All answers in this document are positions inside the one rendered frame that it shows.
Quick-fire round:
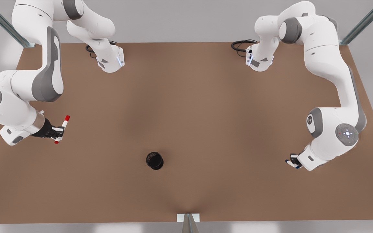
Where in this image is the blue and white marker pen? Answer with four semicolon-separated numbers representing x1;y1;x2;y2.
285;159;303;170

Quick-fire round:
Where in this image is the red and white marker pen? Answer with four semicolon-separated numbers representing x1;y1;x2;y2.
54;115;71;144

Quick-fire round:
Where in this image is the black cylindrical pen holder cup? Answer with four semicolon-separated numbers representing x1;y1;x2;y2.
146;151;164;170

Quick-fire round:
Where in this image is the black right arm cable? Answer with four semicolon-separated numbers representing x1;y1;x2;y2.
85;40;118;59

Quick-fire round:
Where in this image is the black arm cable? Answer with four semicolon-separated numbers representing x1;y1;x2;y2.
231;39;259;58
85;40;118;59

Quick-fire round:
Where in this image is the silver frame post with foot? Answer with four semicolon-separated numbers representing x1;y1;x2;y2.
177;213;200;233

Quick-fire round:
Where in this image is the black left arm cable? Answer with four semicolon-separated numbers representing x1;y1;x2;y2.
231;39;259;58

